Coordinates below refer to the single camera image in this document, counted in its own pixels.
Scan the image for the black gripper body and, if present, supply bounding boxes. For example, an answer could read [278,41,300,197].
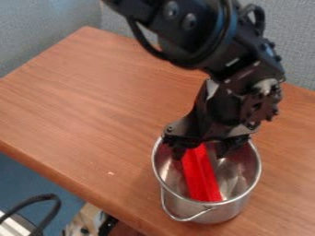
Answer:
[163,79,250,148]

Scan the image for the metal pot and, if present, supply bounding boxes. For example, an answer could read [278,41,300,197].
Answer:
[151,140,262,224]

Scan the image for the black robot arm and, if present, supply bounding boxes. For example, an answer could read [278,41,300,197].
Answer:
[102,0,286,159]

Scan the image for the red plastic block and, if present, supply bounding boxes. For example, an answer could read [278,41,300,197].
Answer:
[182,144,224,202]

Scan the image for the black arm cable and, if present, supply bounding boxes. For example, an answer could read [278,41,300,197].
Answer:
[125,15,170,61]

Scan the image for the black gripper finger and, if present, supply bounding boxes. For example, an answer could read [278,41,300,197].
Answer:
[172,146,190,160]
[216,137,249,159]

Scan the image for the grey device under table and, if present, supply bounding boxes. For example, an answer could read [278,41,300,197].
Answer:
[0,214,38,236]

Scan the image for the black cable loop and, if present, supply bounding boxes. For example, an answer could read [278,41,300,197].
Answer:
[0,193,63,236]

